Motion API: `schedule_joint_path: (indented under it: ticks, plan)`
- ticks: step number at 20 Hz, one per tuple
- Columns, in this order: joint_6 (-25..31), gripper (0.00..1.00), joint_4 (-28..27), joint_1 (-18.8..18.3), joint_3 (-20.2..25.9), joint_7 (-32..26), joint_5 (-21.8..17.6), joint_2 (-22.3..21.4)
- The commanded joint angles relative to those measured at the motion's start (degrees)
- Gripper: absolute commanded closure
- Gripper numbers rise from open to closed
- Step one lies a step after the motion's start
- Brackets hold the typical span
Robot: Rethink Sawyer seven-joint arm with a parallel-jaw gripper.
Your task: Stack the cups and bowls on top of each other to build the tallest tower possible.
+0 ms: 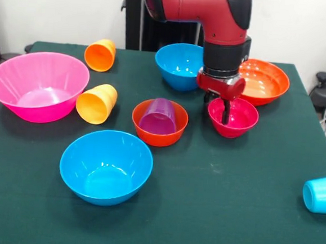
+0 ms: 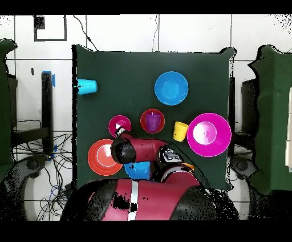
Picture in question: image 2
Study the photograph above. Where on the large pink bowl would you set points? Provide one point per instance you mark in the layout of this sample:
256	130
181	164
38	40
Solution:
219	143

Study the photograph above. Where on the black square frame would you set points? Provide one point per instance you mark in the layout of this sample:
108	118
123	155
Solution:
50	40

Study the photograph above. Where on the orange cup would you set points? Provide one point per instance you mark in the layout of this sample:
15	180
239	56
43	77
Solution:
189	166

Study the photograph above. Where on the dark green table cloth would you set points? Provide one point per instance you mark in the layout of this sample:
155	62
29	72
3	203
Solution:
114	102

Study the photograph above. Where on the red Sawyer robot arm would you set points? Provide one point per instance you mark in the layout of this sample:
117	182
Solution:
155	196

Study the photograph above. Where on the black stand frame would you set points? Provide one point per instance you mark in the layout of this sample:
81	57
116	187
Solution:
46	114

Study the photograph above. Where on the white panel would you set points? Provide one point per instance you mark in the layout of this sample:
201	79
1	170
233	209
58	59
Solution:
289	155

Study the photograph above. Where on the purple cup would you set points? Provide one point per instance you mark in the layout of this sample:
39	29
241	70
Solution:
152	122

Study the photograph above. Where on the blue bowl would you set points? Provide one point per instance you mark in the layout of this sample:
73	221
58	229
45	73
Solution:
139	170
171	88

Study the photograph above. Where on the yellow cup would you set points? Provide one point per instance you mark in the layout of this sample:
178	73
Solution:
180	132

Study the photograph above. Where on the blue tape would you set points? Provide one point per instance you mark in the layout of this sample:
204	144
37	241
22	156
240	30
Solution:
53	80

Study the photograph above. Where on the large orange bowl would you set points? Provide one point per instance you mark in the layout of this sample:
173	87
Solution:
100	159

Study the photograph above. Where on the light blue cup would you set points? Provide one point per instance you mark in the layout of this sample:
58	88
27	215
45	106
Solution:
87	86

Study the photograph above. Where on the black cabinet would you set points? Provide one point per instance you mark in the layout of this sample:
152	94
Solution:
249	105

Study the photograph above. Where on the black stand post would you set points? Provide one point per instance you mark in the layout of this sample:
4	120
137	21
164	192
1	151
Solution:
231	96

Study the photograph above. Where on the black pedestal leg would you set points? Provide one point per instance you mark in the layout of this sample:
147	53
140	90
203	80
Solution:
29	165
243	167

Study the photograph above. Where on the small crimson bowl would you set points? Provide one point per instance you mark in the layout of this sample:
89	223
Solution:
124	121

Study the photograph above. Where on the small orange bowl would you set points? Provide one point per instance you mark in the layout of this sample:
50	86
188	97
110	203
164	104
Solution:
142	121

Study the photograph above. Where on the green cloth covered table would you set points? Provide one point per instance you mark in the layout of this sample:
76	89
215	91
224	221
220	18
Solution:
273	114
4	102

